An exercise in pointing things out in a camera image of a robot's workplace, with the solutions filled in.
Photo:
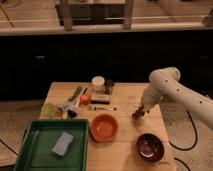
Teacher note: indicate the dark purple bowl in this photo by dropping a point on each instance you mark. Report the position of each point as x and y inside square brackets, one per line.
[150, 147]

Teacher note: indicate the white lidded jar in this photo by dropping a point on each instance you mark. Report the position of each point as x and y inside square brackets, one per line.
[98, 83]

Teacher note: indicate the yellow green cup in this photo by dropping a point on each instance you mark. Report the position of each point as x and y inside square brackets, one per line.
[50, 110]

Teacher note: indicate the dark glass jar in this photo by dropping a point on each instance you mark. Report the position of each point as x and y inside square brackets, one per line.
[109, 84]

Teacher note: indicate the green plastic tray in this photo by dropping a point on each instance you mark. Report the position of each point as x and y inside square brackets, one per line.
[36, 153]

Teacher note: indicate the small dark object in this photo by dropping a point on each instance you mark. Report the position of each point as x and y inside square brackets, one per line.
[71, 114]

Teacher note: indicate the wooden stand frame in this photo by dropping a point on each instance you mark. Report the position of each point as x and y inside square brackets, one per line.
[94, 12]

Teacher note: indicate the orange red bowl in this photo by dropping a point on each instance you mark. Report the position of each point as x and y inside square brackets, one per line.
[103, 128]

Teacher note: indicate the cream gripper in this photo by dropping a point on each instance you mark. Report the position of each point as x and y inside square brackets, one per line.
[146, 108]

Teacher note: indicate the orange tomato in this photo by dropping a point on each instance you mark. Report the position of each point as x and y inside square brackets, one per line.
[85, 99]

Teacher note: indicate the grey blue sponge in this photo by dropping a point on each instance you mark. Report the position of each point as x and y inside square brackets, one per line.
[61, 146]

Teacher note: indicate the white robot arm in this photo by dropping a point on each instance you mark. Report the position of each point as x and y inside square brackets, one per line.
[166, 81]

